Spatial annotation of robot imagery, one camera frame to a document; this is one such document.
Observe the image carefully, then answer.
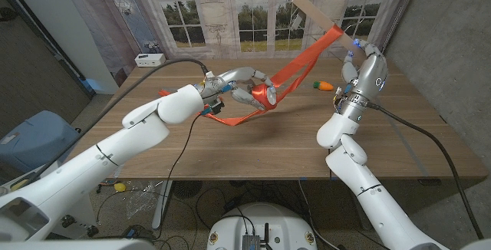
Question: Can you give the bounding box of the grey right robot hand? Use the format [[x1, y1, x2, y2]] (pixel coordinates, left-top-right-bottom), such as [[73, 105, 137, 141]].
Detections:
[[333, 38, 389, 109]]

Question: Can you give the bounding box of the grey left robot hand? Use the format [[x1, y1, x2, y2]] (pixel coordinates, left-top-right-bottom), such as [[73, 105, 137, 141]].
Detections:
[[195, 66, 277, 112]]

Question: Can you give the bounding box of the orange ribbon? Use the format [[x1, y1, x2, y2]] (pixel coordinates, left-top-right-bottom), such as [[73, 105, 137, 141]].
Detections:
[[159, 24, 344, 127]]

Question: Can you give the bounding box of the orange toy carrot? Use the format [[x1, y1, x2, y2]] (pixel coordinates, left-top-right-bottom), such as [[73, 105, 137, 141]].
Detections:
[[312, 81, 335, 92]]

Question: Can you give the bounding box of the white power strip box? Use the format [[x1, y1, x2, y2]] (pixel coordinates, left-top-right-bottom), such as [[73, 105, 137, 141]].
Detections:
[[133, 53, 166, 68]]

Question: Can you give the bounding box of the printed window backdrop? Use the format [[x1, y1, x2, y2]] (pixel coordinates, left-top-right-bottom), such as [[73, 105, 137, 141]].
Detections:
[[57, 0, 425, 60]]

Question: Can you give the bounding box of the metal table leg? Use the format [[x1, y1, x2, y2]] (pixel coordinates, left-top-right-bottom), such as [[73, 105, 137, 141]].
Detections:
[[152, 180, 173, 230]]

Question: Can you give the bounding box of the clear plastic bag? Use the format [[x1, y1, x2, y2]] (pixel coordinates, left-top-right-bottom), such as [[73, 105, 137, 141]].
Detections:
[[126, 183, 164, 220]]

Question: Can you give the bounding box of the blue plastic bin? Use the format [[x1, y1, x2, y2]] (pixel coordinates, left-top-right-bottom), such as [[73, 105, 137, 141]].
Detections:
[[0, 110, 80, 174]]

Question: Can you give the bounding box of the white side cabinet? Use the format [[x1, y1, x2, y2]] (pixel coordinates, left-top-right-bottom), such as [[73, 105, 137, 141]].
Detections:
[[49, 192, 97, 240]]

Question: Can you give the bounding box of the white robot chest shell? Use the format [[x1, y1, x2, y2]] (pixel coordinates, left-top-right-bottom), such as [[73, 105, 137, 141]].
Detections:
[[0, 238, 154, 250]]

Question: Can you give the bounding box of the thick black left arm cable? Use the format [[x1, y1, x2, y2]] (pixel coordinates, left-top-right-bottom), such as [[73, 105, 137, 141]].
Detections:
[[22, 58, 210, 189]]

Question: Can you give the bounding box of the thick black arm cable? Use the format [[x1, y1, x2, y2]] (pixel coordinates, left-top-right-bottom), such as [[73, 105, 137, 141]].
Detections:
[[22, 58, 210, 189], [367, 102, 485, 240]]

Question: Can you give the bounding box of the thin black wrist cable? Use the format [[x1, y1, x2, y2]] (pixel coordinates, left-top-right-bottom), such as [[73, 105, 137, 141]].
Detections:
[[153, 113, 203, 239]]

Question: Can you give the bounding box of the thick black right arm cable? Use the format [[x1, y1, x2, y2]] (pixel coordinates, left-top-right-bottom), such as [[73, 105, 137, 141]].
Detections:
[[367, 102, 485, 240]]

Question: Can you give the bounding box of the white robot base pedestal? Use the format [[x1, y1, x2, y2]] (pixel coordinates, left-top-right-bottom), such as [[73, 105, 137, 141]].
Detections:
[[206, 202, 318, 250]]

